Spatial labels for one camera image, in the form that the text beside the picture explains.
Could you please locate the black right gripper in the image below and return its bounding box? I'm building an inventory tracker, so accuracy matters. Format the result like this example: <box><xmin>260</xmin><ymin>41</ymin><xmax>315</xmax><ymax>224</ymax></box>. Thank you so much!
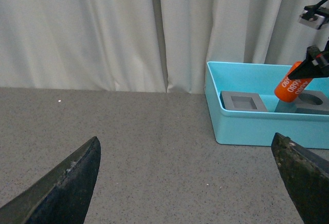
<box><xmin>288</xmin><ymin>41</ymin><xmax>328</xmax><ymax>79</ymax></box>

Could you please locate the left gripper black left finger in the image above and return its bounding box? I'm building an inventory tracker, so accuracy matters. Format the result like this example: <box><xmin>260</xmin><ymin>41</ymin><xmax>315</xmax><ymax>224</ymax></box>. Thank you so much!
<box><xmin>1</xmin><ymin>137</ymin><xmax>101</xmax><ymax>223</ymax></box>

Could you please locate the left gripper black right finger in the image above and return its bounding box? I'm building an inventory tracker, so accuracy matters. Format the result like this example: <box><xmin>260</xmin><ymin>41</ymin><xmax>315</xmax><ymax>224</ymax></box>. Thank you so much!
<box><xmin>271</xmin><ymin>133</ymin><xmax>328</xmax><ymax>223</ymax></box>

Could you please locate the orange cylinder with white numbers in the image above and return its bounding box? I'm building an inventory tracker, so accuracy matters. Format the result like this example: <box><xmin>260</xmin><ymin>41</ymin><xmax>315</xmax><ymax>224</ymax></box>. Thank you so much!
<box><xmin>274</xmin><ymin>61</ymin><xmax>312</xmax><ymax>103</ymax></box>

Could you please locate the gray block with round hole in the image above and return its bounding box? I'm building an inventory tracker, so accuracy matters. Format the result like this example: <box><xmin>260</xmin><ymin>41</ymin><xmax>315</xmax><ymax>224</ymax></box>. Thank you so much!
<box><xmin>295</xmin><ymin>90</ymin><xmax>328</xmax><ymax>115</ymax></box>

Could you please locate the gray block with square recess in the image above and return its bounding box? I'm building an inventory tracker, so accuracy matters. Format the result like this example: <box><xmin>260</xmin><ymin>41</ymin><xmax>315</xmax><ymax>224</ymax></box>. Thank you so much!
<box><xmin>220</xmin><ymin>91</ymin><xmax>268</xmax><ymax>112</ymax></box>

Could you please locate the light blue plastic box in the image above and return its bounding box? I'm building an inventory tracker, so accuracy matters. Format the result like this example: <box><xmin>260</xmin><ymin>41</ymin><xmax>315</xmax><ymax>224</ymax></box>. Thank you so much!
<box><xmin>205</xmin><ymin>61</ymin><xmax>328</xmax><ymax>149</ymax></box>

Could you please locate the white pleated curtain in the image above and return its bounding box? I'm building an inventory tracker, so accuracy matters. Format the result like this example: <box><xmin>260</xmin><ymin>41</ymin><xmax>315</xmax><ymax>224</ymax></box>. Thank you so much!
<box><xmin>1</xmin><ymin>0</ymin><xmax>328</xmax><ymax>93</ymax></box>

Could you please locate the gray wrist camera box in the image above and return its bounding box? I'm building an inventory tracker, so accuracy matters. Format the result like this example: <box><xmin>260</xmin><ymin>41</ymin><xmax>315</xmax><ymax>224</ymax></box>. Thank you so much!
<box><xmin>298</xmin><ymin>5</ymin><xmax>328</xmax><ymax>30</ymax></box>

